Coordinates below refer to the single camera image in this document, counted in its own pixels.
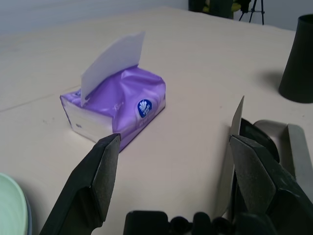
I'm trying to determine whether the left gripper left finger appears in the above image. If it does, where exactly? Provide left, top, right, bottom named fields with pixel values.
left=40, top=133, right=122, bottom=235

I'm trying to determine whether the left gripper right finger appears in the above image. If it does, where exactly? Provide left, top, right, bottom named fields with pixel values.
left=229, top=135, right=313, bottom=235

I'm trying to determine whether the light green plate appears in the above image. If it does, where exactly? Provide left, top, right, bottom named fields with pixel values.
left=0, top=172, right=27, bottom=235

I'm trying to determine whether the grey glasses case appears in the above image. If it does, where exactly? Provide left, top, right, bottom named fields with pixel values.
left=215, top=95, right=313, bottom=221

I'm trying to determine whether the light blue plate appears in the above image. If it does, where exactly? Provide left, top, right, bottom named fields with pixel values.
left=24, top=195, right=34, bottom=235

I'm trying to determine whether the purple tissue pack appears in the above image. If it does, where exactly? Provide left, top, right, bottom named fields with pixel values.
left=60, top=31, right=167, bottom=150

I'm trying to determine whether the black cup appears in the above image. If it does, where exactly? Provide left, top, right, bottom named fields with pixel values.
left=278, top=14, right=313, bottom=103

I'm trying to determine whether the black tripod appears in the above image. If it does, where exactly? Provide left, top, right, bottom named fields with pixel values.
left=238, top=0, right=266, bottom=25

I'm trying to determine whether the yellow-green stool cushion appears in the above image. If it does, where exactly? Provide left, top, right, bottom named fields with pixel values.
left=202, top=0, right=243, bottom=13

